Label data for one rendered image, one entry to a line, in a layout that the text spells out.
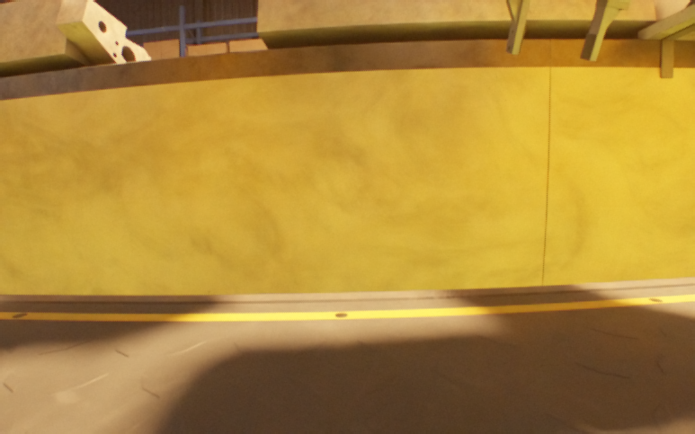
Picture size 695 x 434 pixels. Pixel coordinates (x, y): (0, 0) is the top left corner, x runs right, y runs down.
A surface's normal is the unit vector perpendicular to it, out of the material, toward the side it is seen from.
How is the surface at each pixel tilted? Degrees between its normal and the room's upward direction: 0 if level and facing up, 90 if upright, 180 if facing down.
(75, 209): 90
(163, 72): 90
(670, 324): 0
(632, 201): 89
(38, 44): 80
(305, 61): 90
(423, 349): 0
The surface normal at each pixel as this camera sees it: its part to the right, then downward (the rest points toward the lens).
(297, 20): -0.10, -0.05
